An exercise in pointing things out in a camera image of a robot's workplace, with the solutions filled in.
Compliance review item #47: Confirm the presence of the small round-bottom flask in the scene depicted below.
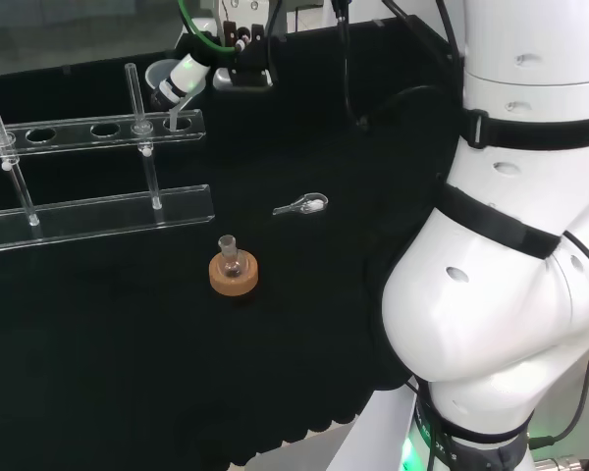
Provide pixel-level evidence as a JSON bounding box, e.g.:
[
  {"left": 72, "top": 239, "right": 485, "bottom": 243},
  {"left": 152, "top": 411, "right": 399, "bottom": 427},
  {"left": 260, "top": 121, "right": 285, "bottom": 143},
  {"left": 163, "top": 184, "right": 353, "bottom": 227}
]
[{"left": 217, "top": 234, "right": 244, "bottom": 284}]

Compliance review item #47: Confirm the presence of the black curved cable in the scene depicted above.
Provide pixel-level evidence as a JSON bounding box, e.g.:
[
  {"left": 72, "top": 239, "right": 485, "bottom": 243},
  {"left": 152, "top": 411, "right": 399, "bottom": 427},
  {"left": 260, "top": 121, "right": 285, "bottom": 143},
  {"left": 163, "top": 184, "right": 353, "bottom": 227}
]
[{"left": 382, "top": 0, "right": 468, "bottom": 61}]

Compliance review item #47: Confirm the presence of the cork ring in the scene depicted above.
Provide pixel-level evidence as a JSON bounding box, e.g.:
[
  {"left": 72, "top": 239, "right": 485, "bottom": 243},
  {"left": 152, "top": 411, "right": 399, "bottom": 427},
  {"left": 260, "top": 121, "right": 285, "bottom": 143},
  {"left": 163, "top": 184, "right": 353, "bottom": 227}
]
[{"left": 208, "top": 247, "right": 260, "bottom": 297}]

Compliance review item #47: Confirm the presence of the glass weighing funnel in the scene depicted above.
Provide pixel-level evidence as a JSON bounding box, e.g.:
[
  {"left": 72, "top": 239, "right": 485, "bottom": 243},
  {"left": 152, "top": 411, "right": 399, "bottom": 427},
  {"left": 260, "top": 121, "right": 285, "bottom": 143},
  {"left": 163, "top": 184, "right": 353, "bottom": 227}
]
[{"left": 272, "top": 191, "right": 330, "bottom": 218}]

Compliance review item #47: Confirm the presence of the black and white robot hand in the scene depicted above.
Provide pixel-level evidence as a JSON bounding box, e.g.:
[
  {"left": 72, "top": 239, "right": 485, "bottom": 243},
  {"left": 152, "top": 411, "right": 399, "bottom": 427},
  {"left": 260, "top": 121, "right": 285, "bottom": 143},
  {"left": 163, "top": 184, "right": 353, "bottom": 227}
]
[{"left": 149, "top": 0, "right": 282, "bottom": 112}]

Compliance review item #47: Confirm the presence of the clear funnel stand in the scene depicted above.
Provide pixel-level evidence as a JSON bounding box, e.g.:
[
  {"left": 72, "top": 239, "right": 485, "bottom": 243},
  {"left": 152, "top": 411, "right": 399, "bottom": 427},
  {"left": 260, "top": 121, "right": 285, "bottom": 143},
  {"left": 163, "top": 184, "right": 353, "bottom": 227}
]
[{"left": 0, "top": 62, "right": 216, "bottom": 254}]

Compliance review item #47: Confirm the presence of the black cable with plug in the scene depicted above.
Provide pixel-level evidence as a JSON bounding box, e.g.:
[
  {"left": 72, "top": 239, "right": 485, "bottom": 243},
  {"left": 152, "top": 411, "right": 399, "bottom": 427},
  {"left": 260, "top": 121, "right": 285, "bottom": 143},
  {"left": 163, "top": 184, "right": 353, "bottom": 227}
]
[{"left": 329, "top": 0, "right": 370, "bottom": 131}]

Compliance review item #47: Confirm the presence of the black bench cloth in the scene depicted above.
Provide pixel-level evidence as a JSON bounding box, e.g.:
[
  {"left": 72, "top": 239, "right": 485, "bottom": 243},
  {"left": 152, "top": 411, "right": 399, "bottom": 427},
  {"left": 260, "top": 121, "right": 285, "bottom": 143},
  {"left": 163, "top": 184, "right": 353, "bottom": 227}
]
[{"left": 0, "top": 14, "right": 466, "bottom": 467}]

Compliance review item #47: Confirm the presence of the green cable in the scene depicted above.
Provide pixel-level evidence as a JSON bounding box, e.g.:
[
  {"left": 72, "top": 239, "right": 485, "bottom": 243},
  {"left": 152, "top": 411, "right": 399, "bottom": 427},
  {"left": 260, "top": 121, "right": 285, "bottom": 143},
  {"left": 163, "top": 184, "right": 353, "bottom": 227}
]
[{"left": 176, "top": 0, "right": 238, "bottom": 53}]

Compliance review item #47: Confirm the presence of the clear plastic funnel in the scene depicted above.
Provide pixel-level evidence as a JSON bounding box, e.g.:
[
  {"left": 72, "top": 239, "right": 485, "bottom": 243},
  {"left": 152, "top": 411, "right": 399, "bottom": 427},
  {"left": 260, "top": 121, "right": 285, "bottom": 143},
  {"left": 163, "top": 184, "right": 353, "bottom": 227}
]
[{"left": 144, "top": 58, "right": 206, "bottom": 132}]

